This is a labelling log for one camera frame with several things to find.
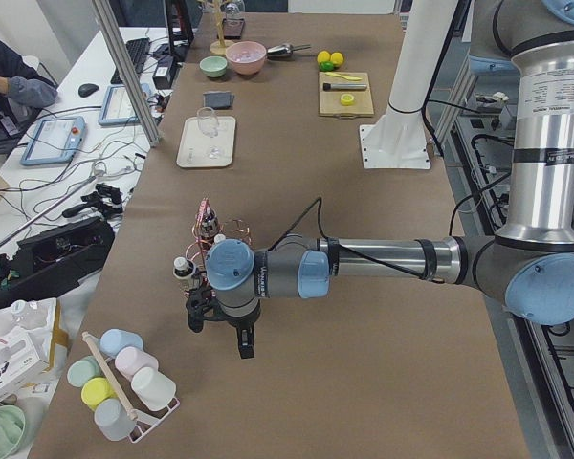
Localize green bowl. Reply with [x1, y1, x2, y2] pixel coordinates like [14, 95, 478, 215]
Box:
[199, 55, 228, 78]

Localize white cup rack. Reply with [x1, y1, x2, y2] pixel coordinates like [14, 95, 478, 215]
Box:
[82, 331, 181, 445]

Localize half lemon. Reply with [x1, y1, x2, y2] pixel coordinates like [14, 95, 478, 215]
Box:
[340, 94, 355, 106]

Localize cream rectangular tray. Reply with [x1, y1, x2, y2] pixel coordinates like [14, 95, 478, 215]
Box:
[176, 116, 236, 168]

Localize black keyboard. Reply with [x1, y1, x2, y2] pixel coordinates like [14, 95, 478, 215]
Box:
[125, 38, 150, 77]

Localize black open case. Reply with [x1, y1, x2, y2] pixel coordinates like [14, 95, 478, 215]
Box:
[0, 217, 115, 309]

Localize blue cup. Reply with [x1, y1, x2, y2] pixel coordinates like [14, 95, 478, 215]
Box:
[99, 328, 144, 358]

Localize wooden cutting board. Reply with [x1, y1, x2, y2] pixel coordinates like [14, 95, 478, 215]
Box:
[319, 72, 374, 118]

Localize pink cup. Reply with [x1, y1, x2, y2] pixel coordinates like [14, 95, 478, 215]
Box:
[115, 346, 159, 381]

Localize clear wine glass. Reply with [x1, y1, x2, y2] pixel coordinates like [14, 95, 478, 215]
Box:
[196, 107, 222, 159]

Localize grey folded cloth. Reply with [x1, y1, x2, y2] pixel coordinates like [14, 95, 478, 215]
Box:
[203, 91, 234, 110]

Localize white cardboard box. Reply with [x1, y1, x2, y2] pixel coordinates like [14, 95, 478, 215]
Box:
[0, 332, 49, 402]

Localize yellow cup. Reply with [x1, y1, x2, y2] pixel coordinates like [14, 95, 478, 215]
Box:
[80, 377, 116, 411]

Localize seated person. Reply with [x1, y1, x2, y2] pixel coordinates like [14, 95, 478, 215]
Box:
[0, 41, 57, 155]

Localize tea bottle white cap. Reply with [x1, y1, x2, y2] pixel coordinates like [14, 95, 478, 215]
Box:
[173, 256, 199, 292]

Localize aluminium frame post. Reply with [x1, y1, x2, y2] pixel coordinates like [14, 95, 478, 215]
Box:
[91, 0, 160, 147]

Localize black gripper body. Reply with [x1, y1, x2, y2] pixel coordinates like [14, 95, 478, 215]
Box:
[186, 286, 259, 328]

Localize grey cup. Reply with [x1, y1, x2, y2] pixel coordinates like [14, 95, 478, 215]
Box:
[94, 398, 136, 441]

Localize wooden mug tree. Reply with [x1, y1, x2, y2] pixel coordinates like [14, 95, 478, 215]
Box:
[199, 0, 246, 56]

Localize blue teach pendant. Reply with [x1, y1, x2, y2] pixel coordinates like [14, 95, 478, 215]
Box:
[20, 116, 86, 166]
[98, 84, 138, 127]

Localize pink bowl with ice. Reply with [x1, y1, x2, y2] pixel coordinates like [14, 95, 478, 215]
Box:
[225, 41, 267, 76]

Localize metal ice scoop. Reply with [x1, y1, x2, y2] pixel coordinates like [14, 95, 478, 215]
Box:
[267, 43, 312, 60]

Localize black computer mouse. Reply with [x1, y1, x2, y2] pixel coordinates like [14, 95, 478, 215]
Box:
[77, 83, 99, 98]

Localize white cup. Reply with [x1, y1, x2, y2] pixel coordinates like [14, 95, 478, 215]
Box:
[130, 367, 176, 411]

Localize green cup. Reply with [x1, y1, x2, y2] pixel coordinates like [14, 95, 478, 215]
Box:
[67, 355, 103, 387]

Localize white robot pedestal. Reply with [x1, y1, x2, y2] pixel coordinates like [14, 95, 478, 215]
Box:
[360, 0, 458, 170]

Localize copper wire bottle basket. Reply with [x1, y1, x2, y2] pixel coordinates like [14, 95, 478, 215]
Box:
[185, 198, 253, 273]

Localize yellow plastic knife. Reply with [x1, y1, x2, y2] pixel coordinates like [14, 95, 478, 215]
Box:
[325, 72, 363, 81]

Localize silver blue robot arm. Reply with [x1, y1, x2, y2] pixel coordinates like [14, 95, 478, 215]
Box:
[186, 1, 574, 359]

